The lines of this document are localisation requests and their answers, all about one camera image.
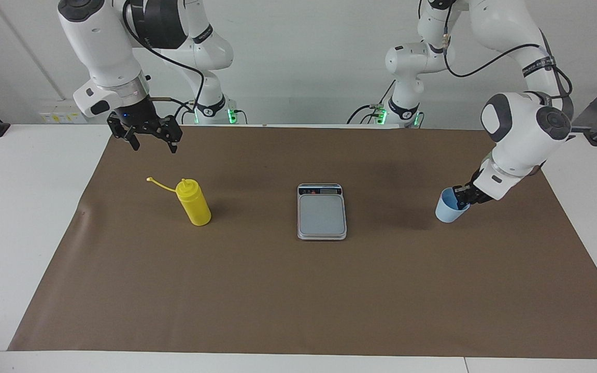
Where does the light blue plastic cup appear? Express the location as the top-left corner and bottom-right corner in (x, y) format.
(435, 188), (470, 223)

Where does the brown paper table mat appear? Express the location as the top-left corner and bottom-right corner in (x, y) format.
(7, 124), (597, 359)

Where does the black base cable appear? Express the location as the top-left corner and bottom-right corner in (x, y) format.
(173, 100), (198, 125)
(347, 81), (396, 125)

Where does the white wall socket strip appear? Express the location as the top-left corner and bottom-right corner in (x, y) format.
(38, 106), (88, 124)

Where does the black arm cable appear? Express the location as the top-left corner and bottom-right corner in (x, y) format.
(443, 31), (574, 112)
(122, 0), (206, 125)

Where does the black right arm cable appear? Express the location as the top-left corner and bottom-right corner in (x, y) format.
(122, 0), (206, 125)

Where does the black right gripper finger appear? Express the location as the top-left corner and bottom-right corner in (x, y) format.
(157, 117), (183, 154)
(107, 117), (140, 152)

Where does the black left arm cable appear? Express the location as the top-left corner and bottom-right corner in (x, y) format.
(443, 31), (574, 112)

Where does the yellow squeeze bottle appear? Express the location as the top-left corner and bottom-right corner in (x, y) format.
(146, 177), (212, 227)

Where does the silver digital kitchen scale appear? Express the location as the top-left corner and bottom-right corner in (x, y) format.
(297, 183), (347, 241)

